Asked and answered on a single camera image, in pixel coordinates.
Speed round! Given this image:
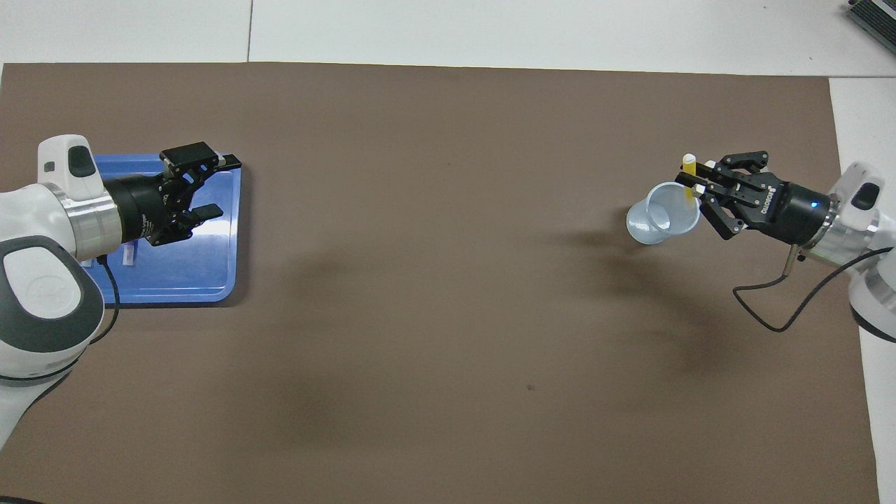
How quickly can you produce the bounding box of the brown table mat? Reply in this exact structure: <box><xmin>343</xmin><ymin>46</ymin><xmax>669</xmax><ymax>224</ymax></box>
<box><xmin>0</xmin><ymin>62</ymin><xmax>881</xmax><ymax>504</ymax></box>

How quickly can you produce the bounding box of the blue plastic tray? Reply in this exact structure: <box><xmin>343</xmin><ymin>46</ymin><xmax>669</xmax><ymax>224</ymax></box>
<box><xmin>80</xmin><ymin>153</ymin><xmax>242</xmax><ymax>306</ymax></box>

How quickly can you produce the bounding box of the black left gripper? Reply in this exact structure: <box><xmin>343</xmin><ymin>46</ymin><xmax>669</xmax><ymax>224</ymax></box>
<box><xmin>104</xmin><ymin>142</ymin><xmax>243</xmax><ymax>247</ymax></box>

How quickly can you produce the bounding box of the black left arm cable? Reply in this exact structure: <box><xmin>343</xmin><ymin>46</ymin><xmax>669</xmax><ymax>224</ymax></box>
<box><xmin>87</xmin><ymin>255</ymin><xmax>121</xmax><ymax>347</ymax></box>

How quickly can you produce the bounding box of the grey ribbed device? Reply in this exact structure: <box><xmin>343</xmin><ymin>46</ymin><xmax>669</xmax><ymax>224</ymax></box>
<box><xmin>846</xmin><ymin>0</ymin><xmax>896</xmax><ymax>53</ymax></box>

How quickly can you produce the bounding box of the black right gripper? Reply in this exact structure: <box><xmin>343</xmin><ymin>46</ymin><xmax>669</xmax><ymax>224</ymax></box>
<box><xmin>675</xmin><ymin>150</ymin><xmax>834</xmax><ymax>246</ymax></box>

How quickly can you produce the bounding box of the translucent plastic cup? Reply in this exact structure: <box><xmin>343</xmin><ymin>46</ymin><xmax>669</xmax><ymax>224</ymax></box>
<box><xmin>625</xmin><ymin>181</ymin><xmax>701</xmax><ymax>246</ymax></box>

